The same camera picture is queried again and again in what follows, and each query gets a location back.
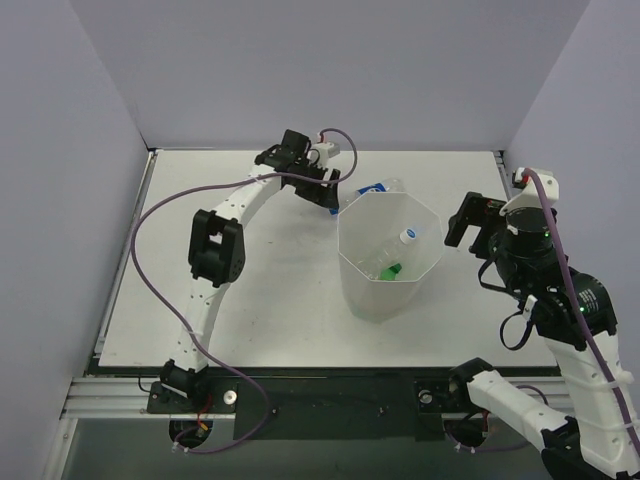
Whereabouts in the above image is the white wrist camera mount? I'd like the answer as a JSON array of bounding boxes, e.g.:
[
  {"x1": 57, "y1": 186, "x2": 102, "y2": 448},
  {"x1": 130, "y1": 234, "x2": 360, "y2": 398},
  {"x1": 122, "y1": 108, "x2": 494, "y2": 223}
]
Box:
[
  {"x1": 499, "y1": 167, "x2": 560, "y2": 217},
  {"x1": 307, "y1": 141, "x2": 341, "y2": 168}
]

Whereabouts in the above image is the clear bottle blue Pepsi label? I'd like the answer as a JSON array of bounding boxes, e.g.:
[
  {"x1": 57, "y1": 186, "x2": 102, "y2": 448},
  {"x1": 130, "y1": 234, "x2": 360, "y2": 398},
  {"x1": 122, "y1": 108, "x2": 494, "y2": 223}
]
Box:
[{"x1": 329, "y1": 177, "x2": 406, "y2": 216}]

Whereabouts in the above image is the clear bottle white cap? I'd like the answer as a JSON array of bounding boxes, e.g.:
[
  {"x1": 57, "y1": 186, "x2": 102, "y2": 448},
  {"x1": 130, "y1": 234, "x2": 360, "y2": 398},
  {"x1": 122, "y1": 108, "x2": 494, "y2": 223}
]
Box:
[{"x1": 370, "y1": 228, "x2": 422, "y2": 271}]

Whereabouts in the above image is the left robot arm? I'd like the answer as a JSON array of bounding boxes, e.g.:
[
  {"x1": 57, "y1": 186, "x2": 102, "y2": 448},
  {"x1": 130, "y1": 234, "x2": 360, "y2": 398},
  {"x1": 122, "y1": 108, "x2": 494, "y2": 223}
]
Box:
[{"x1": 160, "y1": 130, "x2": 340, "y2": 412}]

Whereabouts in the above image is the aluminium table side rail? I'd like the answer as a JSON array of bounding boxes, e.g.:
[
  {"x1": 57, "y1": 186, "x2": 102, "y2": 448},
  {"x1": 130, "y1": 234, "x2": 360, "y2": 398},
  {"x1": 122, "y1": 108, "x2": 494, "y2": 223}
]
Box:
[{"x1": 89, "y1": 149, "x2": 158, "y2": 360}]

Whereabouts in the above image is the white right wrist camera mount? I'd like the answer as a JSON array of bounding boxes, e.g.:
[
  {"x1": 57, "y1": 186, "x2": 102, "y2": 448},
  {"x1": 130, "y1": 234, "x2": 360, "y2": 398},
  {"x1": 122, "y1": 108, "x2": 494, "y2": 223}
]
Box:
[{"x1": 499, "y1": 167, "x2": 560, "y2": 217}]

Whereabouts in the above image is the black table front rail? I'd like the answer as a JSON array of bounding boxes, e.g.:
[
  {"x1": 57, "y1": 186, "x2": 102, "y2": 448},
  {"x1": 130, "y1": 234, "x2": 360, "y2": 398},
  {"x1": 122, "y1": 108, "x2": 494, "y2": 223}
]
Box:
[{"x1": 64, "y1": 367, "x2": 576, "y2": 441}]

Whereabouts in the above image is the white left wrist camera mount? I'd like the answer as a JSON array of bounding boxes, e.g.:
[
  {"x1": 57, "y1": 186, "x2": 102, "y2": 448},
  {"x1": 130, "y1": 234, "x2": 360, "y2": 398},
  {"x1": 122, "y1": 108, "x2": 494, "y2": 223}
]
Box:
[{"x1": 307, "y1": 141, "x2": 341, "y2": 168}]

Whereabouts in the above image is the white octagonal bin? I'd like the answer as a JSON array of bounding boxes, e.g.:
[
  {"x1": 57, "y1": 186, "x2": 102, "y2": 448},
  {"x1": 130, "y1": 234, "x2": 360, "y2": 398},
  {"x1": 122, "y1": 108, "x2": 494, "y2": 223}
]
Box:
[{"x1": 337, "y1": 192, "x2": 444, "y2": 320}]

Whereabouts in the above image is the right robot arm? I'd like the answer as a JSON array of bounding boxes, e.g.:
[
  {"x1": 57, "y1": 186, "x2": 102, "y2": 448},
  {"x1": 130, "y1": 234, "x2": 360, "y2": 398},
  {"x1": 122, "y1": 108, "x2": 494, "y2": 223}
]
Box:
[{"x1": 444, "y1": 192, "x2": 639, "y2": 479}]

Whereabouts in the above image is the green plastic bottle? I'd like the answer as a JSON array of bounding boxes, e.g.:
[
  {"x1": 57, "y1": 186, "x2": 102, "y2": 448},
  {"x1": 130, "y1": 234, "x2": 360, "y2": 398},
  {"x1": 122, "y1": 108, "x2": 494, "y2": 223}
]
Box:
[{"x1": 378, "y1": 263, "x2": 402, "y2": 281}]

